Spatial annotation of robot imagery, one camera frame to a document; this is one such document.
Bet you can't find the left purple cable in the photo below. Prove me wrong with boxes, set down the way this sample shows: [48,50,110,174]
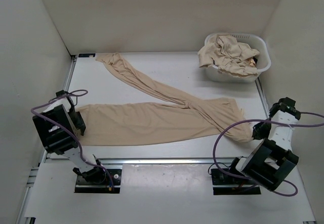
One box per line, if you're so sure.
[30,89,114,187]

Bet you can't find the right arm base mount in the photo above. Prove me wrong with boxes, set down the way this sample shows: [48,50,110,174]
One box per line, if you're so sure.
[209,168,261,196]

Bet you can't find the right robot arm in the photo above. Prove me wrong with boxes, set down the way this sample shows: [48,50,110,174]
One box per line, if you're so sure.
[227,97,301,191]

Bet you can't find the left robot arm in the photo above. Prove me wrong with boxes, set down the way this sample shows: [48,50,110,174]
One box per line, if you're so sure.
[31,89,108,184]

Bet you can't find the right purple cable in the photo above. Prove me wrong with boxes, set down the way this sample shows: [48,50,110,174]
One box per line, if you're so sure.
[212,111,324,197]

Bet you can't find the right aluminium rail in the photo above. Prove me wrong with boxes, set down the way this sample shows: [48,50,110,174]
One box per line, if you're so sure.
[256,78,269,110]

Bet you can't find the purple cable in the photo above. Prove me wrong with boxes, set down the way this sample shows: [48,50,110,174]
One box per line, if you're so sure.
[30,89,114,187]
[212,111,324,197]

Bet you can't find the front aluminium rail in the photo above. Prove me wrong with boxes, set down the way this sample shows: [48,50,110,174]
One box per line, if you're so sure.
[97,158,237,165]

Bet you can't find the beige clothes pile in basket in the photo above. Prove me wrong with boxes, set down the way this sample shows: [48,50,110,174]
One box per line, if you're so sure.
[198,33,260,78]

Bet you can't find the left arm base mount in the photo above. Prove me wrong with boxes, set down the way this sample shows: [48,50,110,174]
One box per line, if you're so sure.
[74,169,122,194]

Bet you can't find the blue label sticker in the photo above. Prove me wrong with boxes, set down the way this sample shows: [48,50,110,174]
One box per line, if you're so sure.
[78,53,96,58]

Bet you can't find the beige trousers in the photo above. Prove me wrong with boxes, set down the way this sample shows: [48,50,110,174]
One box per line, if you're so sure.
[78,53,252,146]

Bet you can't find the white plastic laundry basket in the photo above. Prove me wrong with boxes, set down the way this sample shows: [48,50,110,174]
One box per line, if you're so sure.
[205,33,271,83]

